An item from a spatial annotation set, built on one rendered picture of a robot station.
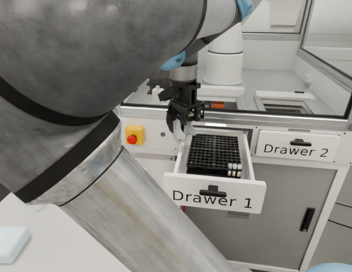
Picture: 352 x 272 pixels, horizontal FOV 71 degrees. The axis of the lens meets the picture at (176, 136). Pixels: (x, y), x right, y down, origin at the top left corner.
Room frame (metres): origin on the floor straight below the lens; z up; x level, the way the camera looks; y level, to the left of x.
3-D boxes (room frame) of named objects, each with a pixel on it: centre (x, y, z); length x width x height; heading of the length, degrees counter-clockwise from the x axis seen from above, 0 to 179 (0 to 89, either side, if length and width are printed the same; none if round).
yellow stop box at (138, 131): (0.91, 0.17, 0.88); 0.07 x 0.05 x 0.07; 81
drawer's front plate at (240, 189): (0.56, -0.11, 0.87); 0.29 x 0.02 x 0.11; 81
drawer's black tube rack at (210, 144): (0.76, -0.14, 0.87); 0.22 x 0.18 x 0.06; 171
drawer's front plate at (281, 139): (0.83, -0.47, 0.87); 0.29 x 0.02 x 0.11; 81
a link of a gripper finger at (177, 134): (0.66, -0.01, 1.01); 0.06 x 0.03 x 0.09; 37
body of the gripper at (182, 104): (0.67, -0.03, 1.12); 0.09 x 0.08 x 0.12; 37
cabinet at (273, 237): (1.34, -0.28, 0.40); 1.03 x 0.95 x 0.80; 81
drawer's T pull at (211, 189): (0.53, -0.10, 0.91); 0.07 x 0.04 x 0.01; 81
